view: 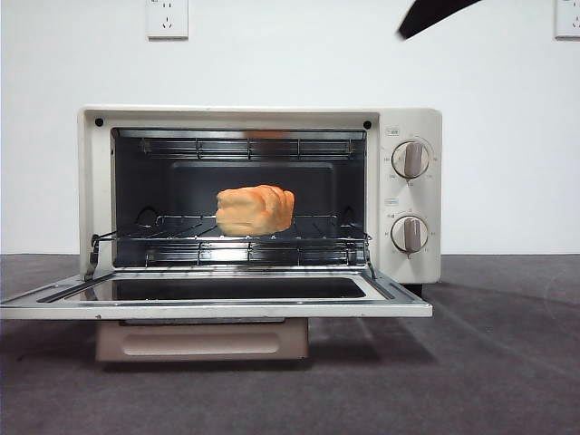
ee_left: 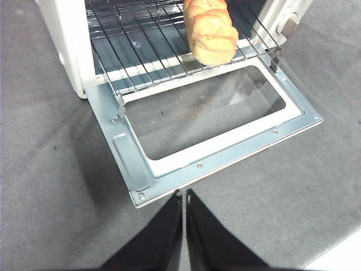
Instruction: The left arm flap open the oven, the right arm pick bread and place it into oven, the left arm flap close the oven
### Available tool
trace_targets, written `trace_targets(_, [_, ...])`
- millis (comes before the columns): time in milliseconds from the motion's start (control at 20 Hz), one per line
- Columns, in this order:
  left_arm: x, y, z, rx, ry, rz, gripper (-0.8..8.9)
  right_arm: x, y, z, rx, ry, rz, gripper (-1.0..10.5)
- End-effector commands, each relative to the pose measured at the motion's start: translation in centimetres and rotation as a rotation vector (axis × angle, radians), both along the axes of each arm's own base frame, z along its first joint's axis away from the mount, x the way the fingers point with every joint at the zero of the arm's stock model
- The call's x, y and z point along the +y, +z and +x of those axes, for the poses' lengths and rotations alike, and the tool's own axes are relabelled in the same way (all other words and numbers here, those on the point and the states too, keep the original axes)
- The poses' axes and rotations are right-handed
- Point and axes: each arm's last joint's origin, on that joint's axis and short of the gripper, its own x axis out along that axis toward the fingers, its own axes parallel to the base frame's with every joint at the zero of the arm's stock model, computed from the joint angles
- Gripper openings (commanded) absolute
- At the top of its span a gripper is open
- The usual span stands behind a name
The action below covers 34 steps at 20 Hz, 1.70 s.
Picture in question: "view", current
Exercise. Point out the white oven knob beige grip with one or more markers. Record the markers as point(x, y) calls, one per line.
point(411, 158)
point(410, 233)

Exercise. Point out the white Toshiba toaster oven housing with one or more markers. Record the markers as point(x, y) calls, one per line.
point(410, 199)

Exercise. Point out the white wall socket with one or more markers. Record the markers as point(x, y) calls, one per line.
point(568, 20)
point(167, 20)

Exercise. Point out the golden bread loaf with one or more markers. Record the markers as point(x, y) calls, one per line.
point(256, 210)

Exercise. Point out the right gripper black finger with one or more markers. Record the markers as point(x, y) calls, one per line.
point(430, 18)

